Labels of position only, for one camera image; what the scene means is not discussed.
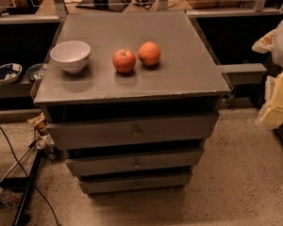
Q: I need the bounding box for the grey bottom drawer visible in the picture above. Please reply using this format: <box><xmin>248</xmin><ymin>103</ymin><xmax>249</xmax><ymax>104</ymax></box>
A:
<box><xmin>79</xmin><ymin>171</ymin><xmax>191</xmax><ymax>194</ymax></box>

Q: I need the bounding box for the grey drawer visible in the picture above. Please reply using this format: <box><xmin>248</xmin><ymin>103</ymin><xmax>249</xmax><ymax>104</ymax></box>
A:
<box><xmin>66</xmin><ymin>148</ymin><xmax>204</xmax><ymax>176</ymax></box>
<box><xmin>79</xmin><ymin>171</ymin><xmax>191</xmax><ymax>194</ymax></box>
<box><xmin>47</xmin><ymin>113</ymin><xmax>219</xmax><ymax>150</ymax></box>

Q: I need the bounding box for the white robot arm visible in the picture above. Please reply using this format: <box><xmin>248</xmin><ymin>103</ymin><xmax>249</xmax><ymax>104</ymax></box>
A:
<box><xmin>252</xmin><ymin>20</ymin><xmax>283</xmax><ymax>129</ymax></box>

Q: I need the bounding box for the grey drawer cabinet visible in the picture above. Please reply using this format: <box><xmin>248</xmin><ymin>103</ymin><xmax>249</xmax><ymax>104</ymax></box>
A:
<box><xmin>34</xmin><ymin>11</ymin><xmax>229</xmax><ymax>182</ymax></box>

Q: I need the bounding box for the grey middle drawer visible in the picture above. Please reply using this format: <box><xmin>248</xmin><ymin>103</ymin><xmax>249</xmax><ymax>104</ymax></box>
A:
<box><xmin>66</xmin><ymin>148</ymin><xmax>204</xmax><ymax>176</ymax></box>

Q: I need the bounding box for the grey top drawer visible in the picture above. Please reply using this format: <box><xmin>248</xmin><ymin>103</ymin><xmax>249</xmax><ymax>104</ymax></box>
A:
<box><xmin>47</xmin><ymin>113</ymin><xmax>219</xmax><ymax>150</ymax></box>

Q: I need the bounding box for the grey side shelf block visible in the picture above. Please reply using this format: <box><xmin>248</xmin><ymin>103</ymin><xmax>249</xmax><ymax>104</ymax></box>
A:
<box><xmin>218</xmin><ymin>63</ymin><xmax>267</xmax><ymax>85</ymax></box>

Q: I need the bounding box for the orange fruit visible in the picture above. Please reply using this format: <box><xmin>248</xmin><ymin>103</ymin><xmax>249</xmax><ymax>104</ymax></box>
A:
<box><xmin>138</xmin><ymin>41</ymin><xmax>160</xmax><ymax>66</ymax></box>

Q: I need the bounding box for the red apple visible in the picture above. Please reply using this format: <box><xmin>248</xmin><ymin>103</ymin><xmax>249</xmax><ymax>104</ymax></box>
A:
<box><xmin>112</xmin><ymin>49</ymin><xmax>136</xmax><ymax>73</ymax></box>

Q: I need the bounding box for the black monitor stand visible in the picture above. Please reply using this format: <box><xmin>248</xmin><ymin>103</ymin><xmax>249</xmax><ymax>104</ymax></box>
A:
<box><xmin>76</xmin><ymin>0</ymin><xmax>129</xmax><ymax>12</ymax></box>

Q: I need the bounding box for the white ceramic bowl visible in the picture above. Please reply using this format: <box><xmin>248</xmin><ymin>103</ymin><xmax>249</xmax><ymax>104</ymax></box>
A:
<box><xmin>50</xmin><ymin>40</ymin><xmax>91</xmax><ymax>73</ymax></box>

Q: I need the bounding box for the snack wrapper pile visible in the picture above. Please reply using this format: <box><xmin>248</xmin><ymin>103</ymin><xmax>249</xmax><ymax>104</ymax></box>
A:
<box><xmin>27</xmin><ymin>113</ymin><xmax>57</xmax><ymax>160</ymax></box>

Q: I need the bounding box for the small dark bowl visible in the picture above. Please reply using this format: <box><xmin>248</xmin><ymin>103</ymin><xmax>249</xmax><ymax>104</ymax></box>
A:
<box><xmin>25</xmin><ymin>63</ymin><xmax>45</xmax><ymax>82</ymax></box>

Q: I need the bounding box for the blue white patterned bowl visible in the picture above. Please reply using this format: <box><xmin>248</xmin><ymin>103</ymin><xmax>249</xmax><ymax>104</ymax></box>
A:
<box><xmin>0</xmin><ymin>63</ymin><xmax>23</xmax><ymax>84</ymax></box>

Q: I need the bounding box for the black tripod leg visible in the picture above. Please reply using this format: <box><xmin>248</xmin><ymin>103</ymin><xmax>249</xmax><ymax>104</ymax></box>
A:
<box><xmin>11</xmin><ymin>152</ymin><xmax>42</xmax><ymax>226</ymax></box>

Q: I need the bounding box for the plastic water bottle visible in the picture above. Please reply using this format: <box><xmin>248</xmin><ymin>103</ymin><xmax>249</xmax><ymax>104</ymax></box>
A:
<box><xmin>0</xmin><ymin>186</ymin><xmax>20</xmax><ymax>208</ymax></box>

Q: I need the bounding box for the black floor cable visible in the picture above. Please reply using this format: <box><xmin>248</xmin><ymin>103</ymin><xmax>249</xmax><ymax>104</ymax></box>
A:
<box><xmin>0</xmin><ymin>113</ymin><xmax>61</xmax><ymax>226</ymax></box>

